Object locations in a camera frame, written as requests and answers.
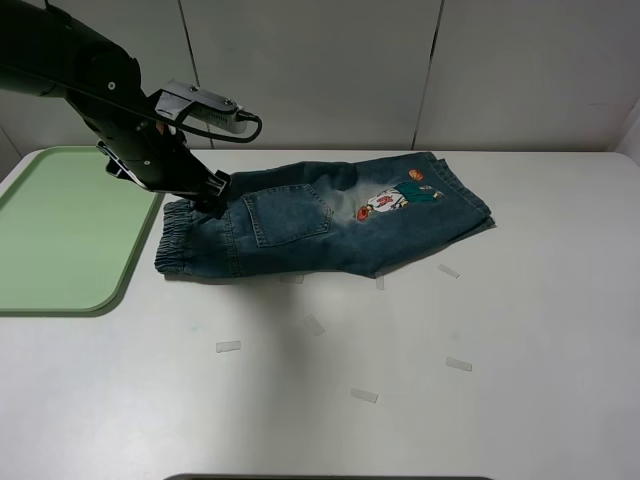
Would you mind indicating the children's blue denim shorts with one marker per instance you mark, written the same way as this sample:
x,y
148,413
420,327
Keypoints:
x,y
362,218

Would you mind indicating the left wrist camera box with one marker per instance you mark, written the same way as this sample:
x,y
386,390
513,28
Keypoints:
x,y
178,101

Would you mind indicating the light green plastic tray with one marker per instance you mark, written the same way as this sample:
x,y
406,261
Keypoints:
x,y
70,234

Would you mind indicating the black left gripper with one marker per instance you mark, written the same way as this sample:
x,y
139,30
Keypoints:
x,y
141,152

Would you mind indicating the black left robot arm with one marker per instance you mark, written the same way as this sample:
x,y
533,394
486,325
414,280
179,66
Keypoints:
x,y
45,52

